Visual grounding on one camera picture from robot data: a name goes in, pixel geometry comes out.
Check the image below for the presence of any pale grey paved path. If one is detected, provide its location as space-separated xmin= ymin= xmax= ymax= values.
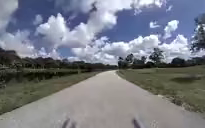
xmin=0 ymin=69 xmax=205 ymax=128

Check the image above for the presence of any group of tall trees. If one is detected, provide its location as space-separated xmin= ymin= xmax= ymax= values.
xmin=117 ymin=47 xmax=166 ymax=70

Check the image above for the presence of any row of trees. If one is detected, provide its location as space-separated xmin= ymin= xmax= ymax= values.
xmin=0 ymin=46 xmax=205 ymax=88

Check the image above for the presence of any robot's own part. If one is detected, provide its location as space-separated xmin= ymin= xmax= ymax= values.
xmin=61 ymin=117 xmax=77 ymax=128
xmin=131 ymin=117 xmax=143 ymax=128

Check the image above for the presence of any grass field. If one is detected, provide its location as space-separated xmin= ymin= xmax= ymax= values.
xmin=116 ymin=64 xmax=205 ymax=121

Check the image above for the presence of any grass verge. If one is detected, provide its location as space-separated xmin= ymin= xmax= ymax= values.
xmin=0 ymin=68 xmax=104 ymax=118

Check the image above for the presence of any slender tree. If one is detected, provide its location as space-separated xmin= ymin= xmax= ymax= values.
xmin=190 ymin=10 xmax=205 ymax=78

